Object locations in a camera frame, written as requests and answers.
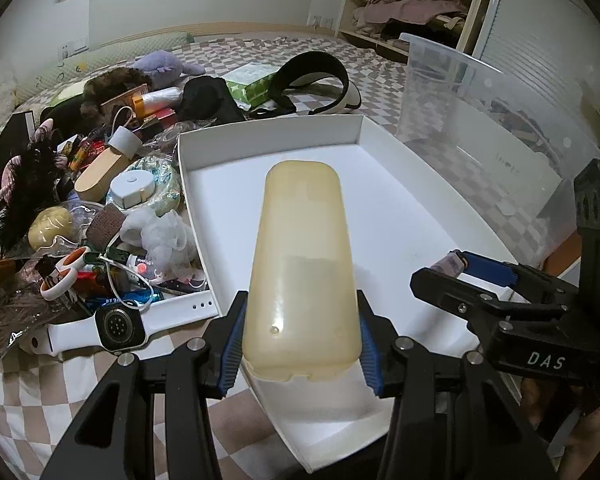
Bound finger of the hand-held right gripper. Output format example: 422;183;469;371
410;266;536;333
457;252;581;307

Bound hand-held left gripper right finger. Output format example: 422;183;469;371
356;289;566;480

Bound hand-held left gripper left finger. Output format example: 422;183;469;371
40;290;251;480

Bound white cardboard box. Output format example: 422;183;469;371
176;114;531;475

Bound yellowed clear phone case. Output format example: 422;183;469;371
242;160;359;383

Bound white smartwatch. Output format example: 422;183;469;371
30;296;219;359

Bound person's right forearm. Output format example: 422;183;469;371
560;385;600;466

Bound white mesh bath pouf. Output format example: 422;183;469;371
120;207;203;271

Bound clear plastic storage bin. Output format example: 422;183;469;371
396;32;600;267

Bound green floral pouch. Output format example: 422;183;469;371
125;155;183;213

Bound brown bandage roll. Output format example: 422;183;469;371
86;203;126;250

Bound white round tape measure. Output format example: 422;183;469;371
107;170;156;209

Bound yellow sponge ball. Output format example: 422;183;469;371
28;206;76;251

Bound wooden brush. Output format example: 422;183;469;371
74;126;142;204

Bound checkered bed sheet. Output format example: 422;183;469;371
0;30;600;480

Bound brown straw bundle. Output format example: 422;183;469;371
0;290;56;361

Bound red yellow small packet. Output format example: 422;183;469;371
65;137;106;171

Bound black cloth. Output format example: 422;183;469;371
177;76;246;123

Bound white slatted closet door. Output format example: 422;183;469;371
472;0;600;91

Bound wooden shelf unit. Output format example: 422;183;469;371
337;0;498;63

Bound black feather duster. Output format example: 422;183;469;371
0;135;71;256

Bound roll of clear bags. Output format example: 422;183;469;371
142;86;185;116

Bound green tissue box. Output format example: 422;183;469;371
223;62;279;109

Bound pile of clothes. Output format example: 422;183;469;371
352;0;468;41

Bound brown furry plush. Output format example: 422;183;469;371
80;67;151;118

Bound purple plush toy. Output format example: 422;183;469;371
132;51;206;86

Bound black box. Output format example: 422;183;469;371
0;110;36;191

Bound white charging cable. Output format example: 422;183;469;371
100;255;163;307

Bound white orange handled scissors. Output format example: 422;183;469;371
40;246;92;302

